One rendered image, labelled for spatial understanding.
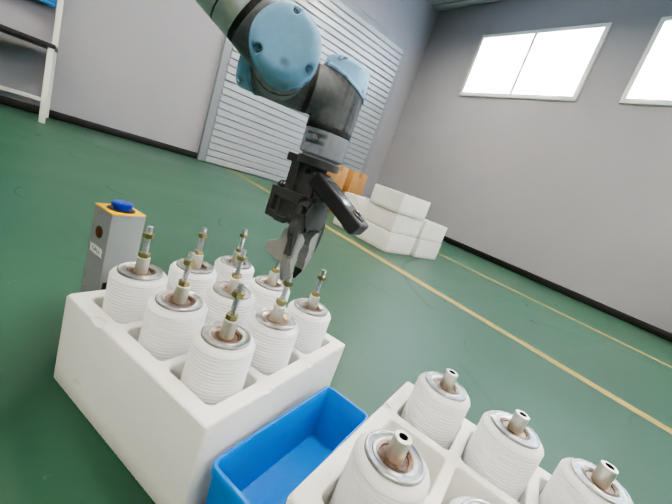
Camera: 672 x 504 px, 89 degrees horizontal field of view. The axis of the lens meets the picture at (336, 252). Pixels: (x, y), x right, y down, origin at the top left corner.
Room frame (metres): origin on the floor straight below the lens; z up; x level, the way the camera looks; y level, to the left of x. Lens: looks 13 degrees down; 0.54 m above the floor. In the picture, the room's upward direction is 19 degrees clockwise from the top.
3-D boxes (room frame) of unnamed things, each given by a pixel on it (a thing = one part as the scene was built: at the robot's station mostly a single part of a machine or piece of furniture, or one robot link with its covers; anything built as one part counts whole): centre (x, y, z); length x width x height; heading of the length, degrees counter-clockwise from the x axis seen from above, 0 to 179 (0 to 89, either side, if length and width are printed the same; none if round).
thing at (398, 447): (0.35, -0.15, 0.26); 0.02 x 0.02 x 0.03
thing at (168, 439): (0.63, 0.17, 0.09); 0.39 x 0.39 x 0.18; 63
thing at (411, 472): (0.35, -0.15, 0.25); 0.08 x 0.08 x 0.01
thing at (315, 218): (0.58, 0.08, 0.49); 0.09 x 0.08 x 0.12; 68
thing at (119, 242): (0.69, 0.46, 0.16); 0.07 x 0.07 x 0.31; 63
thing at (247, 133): (6.14, 1.23, 1.55); 3.20 x 0.12 x 3.10; 131
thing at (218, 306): (0.63, 0.17, 0.16); 0.10 x 0.10 x 0.18
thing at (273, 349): (0.57, 0.06, 0.16); 0.10 x 0.10 x 0.18
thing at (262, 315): (0.57, 0.06, 0.25); 0.08 x 0.08 x 0.01
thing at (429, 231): (3.55, -0.73, 0.27); 0.39 x 0.39 x 0.18; 43
